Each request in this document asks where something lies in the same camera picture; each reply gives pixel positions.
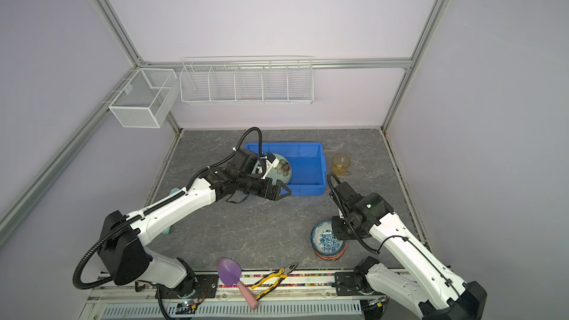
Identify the amber glass cup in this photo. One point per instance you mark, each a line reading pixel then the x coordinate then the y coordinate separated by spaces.
pixel 341 164

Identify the long white wire basket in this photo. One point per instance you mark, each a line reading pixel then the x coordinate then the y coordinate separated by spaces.
pixel 247 79

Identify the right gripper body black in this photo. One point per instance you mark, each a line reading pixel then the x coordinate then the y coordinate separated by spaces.
pixel 342 227

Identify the purple scoop pink handle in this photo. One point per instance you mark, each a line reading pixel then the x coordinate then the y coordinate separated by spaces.
pixel 230 273

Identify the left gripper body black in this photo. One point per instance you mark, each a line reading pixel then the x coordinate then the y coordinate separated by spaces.
pixel 253 184

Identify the yellow black pliers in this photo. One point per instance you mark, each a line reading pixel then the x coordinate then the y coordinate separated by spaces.
pixel 278 277

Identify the white vented cable duct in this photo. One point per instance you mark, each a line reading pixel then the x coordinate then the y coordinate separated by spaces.
pixel 240 310

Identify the teal spatula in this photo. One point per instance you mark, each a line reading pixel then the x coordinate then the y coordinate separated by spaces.
pixel 167 230

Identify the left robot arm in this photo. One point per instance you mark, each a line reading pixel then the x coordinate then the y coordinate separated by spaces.
pixel 122 256

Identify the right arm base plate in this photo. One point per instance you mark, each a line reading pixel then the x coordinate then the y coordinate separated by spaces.
pixel 349 283

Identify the mint green plate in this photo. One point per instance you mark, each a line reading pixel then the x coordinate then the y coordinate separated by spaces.
pixel 283 172

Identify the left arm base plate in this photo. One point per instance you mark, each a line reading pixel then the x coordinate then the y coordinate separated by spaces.
pixel 202 286

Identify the small white mesh basket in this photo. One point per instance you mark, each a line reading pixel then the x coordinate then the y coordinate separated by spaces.
pixel 146 99

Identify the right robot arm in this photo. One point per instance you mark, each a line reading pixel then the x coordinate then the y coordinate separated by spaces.
pixel 400 266

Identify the green circuit board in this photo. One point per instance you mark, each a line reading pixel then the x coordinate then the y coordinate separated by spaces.
pixel 186 308

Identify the red rimmed bowl underneath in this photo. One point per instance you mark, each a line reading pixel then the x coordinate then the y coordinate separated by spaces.
pixel 331 257

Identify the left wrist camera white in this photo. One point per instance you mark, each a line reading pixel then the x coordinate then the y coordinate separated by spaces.
pixel 267 163

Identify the blue plastic bin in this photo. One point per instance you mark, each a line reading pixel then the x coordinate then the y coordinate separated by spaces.
pixel 306 174

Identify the blue floral ceramic bowl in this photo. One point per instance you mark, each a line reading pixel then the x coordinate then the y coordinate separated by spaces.
pixel 323 238

